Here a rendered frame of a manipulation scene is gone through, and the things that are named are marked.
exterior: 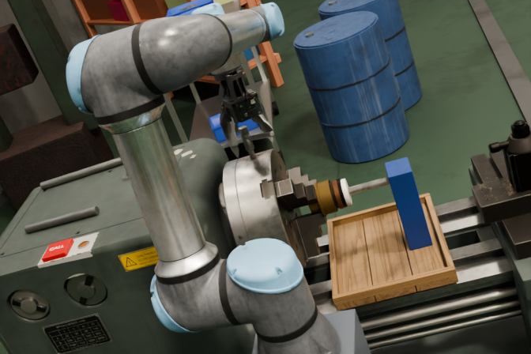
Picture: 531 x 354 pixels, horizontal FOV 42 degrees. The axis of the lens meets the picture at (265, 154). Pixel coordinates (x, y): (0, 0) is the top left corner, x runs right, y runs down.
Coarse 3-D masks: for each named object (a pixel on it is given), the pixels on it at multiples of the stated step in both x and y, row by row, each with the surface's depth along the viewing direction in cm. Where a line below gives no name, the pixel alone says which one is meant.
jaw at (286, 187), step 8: (264, 184) 163; (272, 184) 163; (280, 184) 164; (288, 184) 163; (296, 184) 168; (264, 192) 163; (272, 192) 162; (280, 192) 163; (288, 192) 162; (296, 192) 167; (304, 192) 166; (312, 192) 169; (280, 200) 166; (288, 200) 166; (296, 200) 167; (304, 200) 168; (312, 200) 169; (288, 208) 171
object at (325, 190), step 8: (320, 184) 172; (328, 184) 171; (336, 184) 171; (320, 192) 170; (328, 192) 170; (336, 192) 170; (320, 200) 170; (328, 200) 170; (336, 200) 170; (344, 200) 170; (312, 208) 172; (320, 208) 170; (328, 208) 170; (336, 208) 172
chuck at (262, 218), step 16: (240, 160) 173; (256, 160) 169; (272, 160) 170; (240, 176) 166; (256, 176) 165; (272, 176) 164; (240, 192) 164; (256, 192) 162; (240, 208) 162; (256, 208) 161; (272, 208) 161; (256, 224) 161; (272, 224) 161; (288, 224) 167; (288, 240) 162
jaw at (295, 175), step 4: (292, 168) 185; (296, 168) 185; (300, 168) 185; (288, 172) 184; (292, 172) 184; (296, 172) 183; (300, 172) 183; (288, 176) 183; (292, 176) 182; (296, 176) 182; (300, 176) 181; (304, 176) 181; (308, 176) 181; (292, 180) 181; (296, 180) 180; (300, 180) 180; (304, 180) 179; (308, 180) 179; (312, 180) 178; (316, 180) 178; (304, 184) 178; (308, 184) 177; (312, 184) 177
